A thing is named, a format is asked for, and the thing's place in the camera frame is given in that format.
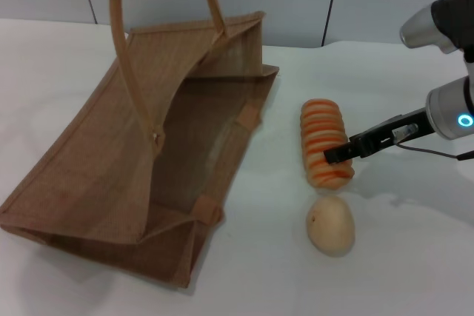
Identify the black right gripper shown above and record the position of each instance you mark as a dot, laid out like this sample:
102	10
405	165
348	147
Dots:
385	134

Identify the orange striped bread roll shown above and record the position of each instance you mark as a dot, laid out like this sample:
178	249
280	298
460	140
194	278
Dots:
318	123

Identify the round beige egg yolk pastry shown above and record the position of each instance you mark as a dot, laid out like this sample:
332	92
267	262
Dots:
331	227

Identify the brown jute tote bag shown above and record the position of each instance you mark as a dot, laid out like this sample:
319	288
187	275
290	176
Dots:
92	168

